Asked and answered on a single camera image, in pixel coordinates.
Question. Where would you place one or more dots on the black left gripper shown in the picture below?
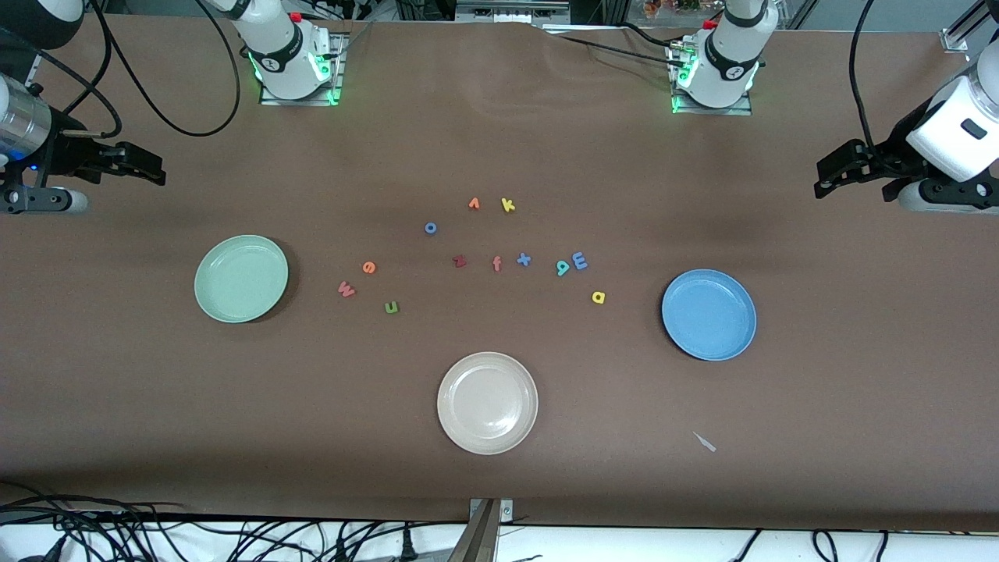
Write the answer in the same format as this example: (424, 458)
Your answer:
(887, 158)

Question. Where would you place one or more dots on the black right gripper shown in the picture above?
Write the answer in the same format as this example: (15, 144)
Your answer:
(69, 153)

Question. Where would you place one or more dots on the pink foam letter w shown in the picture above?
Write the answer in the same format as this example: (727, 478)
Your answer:
(346, 289)

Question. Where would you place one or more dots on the blue foam letter m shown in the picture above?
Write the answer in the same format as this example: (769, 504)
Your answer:
(579, 261)

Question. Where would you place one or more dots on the teal foam letter g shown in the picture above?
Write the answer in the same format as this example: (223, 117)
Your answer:
(562, 268)

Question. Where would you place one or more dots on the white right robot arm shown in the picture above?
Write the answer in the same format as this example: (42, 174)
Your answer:
(285, 55)

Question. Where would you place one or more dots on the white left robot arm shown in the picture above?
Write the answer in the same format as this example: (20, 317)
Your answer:
(726, 62)

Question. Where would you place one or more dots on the green plate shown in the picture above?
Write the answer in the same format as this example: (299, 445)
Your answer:
(241, 279)

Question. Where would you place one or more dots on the blue plate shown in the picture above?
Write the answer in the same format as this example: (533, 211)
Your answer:
(709, 314)

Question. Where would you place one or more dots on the white tape scrap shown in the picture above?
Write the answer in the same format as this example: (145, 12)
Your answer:
(705, 442)

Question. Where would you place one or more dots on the silver metal device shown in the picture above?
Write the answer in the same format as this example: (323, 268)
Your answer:
(511, 9)

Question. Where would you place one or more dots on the beige plate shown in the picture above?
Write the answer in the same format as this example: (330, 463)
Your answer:
(488, 403)

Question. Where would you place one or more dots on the aluminium profile bar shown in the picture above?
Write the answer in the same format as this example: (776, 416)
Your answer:
(478, 538)

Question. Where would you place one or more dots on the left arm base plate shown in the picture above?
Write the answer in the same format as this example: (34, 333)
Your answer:
(741, 112)

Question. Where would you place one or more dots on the aluminium table edge rail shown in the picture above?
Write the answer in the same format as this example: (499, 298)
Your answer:
(33, 72)

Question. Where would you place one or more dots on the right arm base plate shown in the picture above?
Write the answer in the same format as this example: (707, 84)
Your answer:
(269, 100)

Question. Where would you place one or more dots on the aluminium corner bracket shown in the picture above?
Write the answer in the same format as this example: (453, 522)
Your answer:
(958, 40)

